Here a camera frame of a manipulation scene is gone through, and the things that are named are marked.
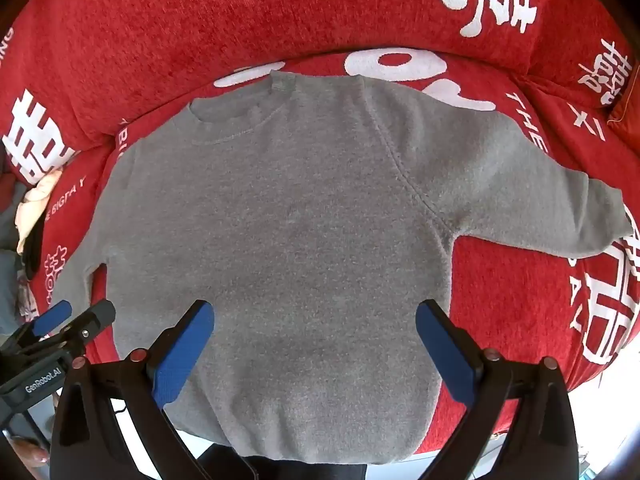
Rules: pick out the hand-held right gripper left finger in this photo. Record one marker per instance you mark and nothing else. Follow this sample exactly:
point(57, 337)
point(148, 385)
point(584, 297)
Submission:
point(182, 360)

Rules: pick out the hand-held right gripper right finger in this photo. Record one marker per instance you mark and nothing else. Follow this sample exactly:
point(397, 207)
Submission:
point(445, 360)

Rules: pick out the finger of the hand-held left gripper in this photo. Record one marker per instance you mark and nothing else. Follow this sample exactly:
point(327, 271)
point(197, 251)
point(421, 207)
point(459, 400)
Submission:
point(52, 317)
point(92, 322)

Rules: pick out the grey sweater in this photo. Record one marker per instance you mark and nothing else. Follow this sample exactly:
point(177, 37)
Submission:
point(300, 210)

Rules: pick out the person's left hand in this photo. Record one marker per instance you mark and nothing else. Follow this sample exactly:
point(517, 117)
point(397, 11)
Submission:
point(27, 449)

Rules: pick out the cream cloth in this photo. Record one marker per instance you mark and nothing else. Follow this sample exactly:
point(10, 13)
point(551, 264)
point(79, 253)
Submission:
point(35, 200)

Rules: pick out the red printed sofa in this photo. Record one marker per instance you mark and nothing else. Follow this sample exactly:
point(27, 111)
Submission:
point(150, 35)

